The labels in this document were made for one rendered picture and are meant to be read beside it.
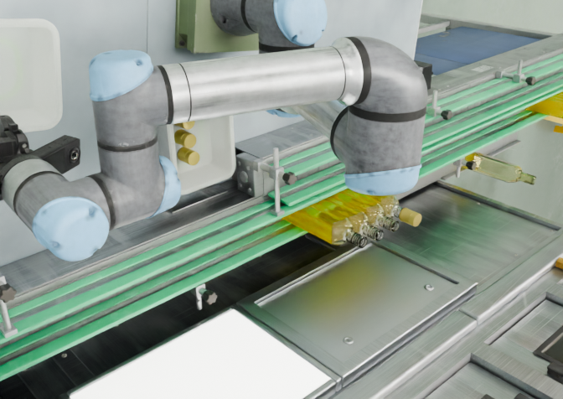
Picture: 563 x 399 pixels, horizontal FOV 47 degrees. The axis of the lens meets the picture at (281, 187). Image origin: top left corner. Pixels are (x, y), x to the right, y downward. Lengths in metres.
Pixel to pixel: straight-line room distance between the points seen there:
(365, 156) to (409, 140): 0.07
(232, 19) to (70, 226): 0.76
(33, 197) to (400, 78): 0.51
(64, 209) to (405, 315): 0.91
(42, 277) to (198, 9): 0.63
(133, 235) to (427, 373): 0.69
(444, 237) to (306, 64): 1.09
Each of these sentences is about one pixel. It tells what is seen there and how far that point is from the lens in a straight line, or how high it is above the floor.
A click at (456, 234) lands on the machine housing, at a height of 1.11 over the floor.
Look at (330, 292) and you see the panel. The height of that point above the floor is 1.10.
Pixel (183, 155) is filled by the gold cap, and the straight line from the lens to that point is 1.51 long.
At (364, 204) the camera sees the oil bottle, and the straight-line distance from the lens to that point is 1.61.
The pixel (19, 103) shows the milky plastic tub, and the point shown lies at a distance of 1.16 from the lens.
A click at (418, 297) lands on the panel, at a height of 1.26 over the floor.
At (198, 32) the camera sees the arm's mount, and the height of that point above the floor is 0.83.
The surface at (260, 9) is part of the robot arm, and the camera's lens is 1.32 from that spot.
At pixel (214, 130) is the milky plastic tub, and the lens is 1.55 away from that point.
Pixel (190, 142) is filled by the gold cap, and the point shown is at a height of 0.81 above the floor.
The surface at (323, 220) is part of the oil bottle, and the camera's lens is 1.53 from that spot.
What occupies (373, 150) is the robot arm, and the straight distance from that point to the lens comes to 0.96.
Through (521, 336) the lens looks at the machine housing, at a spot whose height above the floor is 1.47.
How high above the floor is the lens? 1.97
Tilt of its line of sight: 42 degrees down
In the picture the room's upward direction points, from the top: 115 degrees clockwise
